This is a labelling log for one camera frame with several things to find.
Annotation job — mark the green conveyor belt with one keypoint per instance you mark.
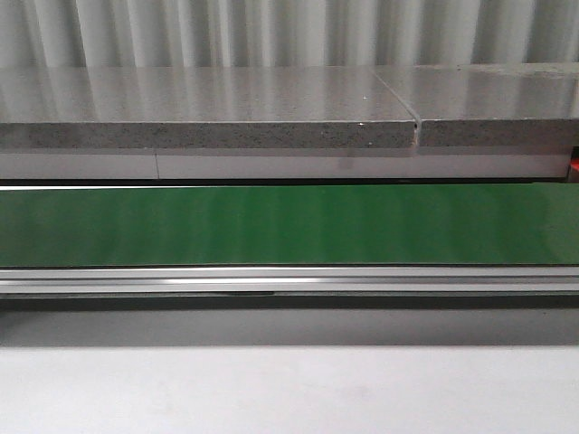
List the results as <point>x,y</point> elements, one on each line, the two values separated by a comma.
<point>376,238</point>

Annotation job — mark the grey stone counter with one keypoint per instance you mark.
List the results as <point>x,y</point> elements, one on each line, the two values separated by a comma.
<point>481,122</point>

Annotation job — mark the red plastic tray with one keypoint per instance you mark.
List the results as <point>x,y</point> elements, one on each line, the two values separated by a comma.
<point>573,169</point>

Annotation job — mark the white pleated curtain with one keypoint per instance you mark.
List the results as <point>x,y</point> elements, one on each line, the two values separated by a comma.
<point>284,33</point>

